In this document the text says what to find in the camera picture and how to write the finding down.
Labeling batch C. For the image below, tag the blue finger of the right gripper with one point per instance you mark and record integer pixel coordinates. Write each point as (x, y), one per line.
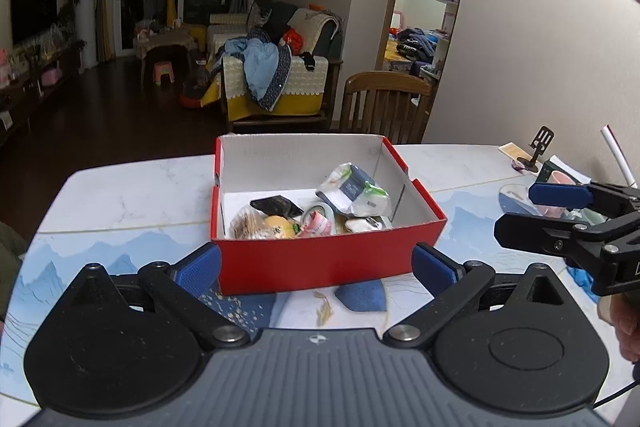
(536, 235)
(560, 195)

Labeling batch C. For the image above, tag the black phone stand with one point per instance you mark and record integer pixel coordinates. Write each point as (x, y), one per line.
(539, 144)

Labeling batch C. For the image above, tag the sofa with clothes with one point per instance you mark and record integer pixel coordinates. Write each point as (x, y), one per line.
(276, 64)

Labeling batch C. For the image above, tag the small red white tube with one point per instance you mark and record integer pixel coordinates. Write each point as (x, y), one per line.
(315, 224)

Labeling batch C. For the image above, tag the blue rubber glove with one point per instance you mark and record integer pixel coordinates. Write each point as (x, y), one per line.
(584, 281)

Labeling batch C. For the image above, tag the pale green tape measure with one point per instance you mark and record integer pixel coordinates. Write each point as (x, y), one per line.
(326, 210)

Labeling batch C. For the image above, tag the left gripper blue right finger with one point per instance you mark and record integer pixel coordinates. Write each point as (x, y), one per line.
(435, 271)

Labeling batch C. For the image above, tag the pink plastic stool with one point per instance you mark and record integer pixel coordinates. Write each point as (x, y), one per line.
(163, 72)

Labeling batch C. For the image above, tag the wooden dining chair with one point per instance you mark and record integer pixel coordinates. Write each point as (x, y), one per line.
(391, 104)

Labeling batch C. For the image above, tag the white rolled stick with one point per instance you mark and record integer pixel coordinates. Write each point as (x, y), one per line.
(619, 156)

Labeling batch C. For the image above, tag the cotton swab bag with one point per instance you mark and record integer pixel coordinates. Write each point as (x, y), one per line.
(248, 225)

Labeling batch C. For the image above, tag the black television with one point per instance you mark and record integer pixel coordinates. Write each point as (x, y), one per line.
(31, 18)

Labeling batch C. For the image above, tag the white tissue pack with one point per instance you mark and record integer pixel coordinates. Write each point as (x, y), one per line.
(351, 192)

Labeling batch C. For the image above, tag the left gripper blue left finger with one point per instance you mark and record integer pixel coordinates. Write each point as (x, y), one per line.
(198, 271)

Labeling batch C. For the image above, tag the black snack packet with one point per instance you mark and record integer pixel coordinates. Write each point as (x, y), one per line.
(277, 206)

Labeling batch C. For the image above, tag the pale green mug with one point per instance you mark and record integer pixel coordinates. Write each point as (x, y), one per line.
(587, 215)

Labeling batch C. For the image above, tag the person's right hand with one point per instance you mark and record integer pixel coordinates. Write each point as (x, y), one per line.
(617, 311)

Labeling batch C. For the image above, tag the red cardboard box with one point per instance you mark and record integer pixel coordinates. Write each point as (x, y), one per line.
(256, 166)

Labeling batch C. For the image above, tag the white plush keychain toy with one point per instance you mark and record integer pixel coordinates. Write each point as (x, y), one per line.
(368, 224)

